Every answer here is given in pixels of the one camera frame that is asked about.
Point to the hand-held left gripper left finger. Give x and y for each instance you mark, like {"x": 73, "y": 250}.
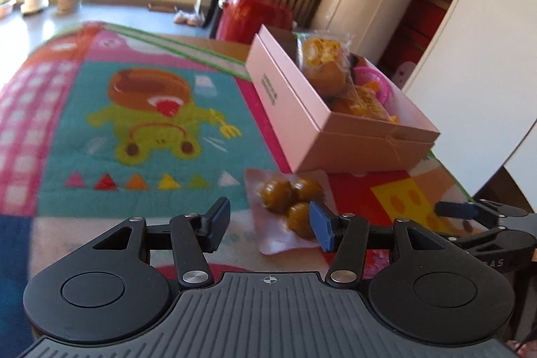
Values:
{"x": 218, "y": 221}

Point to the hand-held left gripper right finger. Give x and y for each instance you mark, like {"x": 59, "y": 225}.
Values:
{"x": 321, "y": 226}

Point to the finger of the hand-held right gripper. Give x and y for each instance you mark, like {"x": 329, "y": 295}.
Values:
{"x": 457, "y": 209}
{"x": 470, "y": 242}

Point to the bag of brown buns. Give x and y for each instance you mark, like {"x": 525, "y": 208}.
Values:
{"x": 277, "y": 190}

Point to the pink cardboard box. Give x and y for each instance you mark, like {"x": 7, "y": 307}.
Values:
{"x": 293, "y": 102}

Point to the orange bread packet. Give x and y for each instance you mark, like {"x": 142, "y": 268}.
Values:
{"x": 365, "y": 102}

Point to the pink plastic basket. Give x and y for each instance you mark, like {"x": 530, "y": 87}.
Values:
{"x": 379, "y": 83}

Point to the clear bread roll packet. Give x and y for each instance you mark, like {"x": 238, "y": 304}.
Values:
{"x": 323, "y": 52}

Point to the colourful cartoon play mat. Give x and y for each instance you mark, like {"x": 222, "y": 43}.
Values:
{"x": 126, "y": 173}

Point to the white door panel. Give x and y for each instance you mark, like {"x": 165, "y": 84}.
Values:
{"x": 482, "y": 47}

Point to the pair of small shoes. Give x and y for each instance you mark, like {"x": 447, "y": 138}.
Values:
{"x": 188, "y": 18}

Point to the red round container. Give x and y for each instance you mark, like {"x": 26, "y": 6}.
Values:
{"x": 251, "y": 18}

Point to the red slatted cabinet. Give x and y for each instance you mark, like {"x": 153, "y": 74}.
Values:
{"x": 423, "y": 5}

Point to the brown flat tray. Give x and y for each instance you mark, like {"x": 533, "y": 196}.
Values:
{"x": 161, "y": 7}

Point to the small white planter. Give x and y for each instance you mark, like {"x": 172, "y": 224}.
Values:
{"x": 6, "y": 8}

